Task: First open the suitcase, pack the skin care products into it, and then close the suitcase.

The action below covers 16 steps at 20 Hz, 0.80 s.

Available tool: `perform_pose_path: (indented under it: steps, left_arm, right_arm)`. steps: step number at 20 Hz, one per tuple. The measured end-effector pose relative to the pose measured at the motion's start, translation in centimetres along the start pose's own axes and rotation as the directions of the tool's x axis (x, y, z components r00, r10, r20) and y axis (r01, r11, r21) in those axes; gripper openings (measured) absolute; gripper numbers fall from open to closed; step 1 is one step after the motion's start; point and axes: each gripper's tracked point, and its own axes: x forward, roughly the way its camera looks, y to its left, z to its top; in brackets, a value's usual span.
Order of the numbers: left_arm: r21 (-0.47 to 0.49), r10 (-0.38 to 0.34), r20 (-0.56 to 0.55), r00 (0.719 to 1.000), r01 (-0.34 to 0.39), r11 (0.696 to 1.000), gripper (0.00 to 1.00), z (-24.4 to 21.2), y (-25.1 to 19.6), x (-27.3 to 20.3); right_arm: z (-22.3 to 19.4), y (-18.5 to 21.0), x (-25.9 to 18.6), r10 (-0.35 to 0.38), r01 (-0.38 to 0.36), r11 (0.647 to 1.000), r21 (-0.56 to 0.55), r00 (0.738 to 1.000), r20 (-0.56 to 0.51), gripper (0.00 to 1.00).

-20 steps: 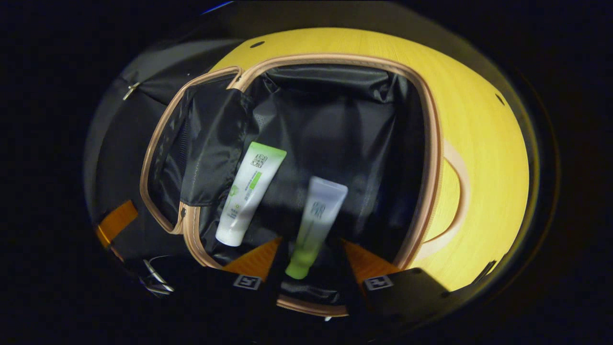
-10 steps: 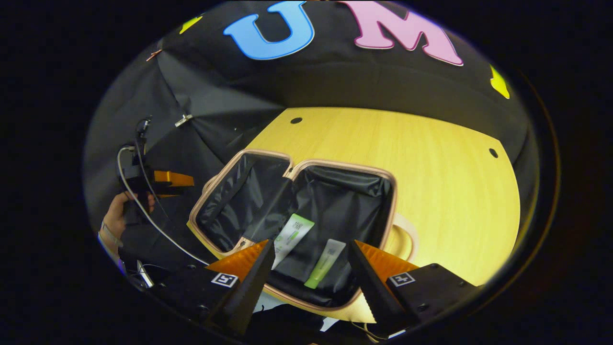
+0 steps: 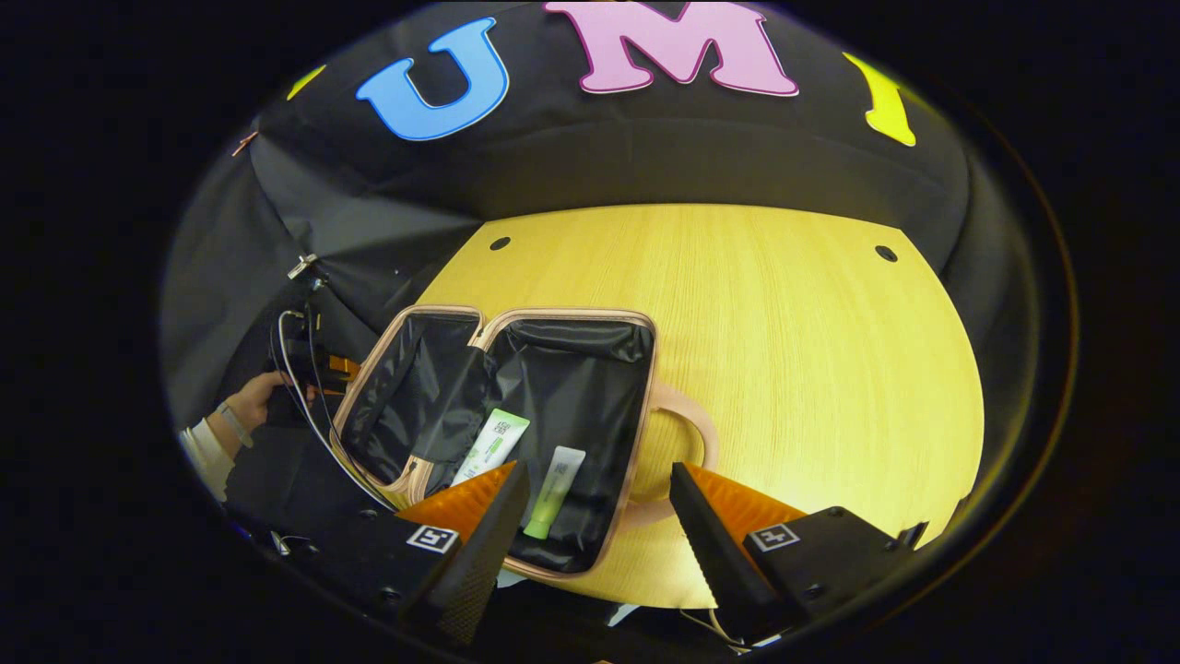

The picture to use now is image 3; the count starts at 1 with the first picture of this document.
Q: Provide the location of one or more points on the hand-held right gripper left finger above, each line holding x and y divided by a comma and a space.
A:
479, 563

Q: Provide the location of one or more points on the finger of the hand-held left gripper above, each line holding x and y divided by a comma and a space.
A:
343, 368

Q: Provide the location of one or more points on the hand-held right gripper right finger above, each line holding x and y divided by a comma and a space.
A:
714, 553

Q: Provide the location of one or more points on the white tube green cap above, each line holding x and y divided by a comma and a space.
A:
558, 484

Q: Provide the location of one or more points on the white tube green label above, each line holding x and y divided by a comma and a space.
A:
493, 443

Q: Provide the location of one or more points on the white cloth clip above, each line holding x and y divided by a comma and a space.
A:
302, 266

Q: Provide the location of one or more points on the grey wristband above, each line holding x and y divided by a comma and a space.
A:
235, 424

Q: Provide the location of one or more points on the reddish cloth clip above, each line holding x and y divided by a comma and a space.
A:
245, 144

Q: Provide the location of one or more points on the black backdrop cloth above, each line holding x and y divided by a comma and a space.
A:
645, 157

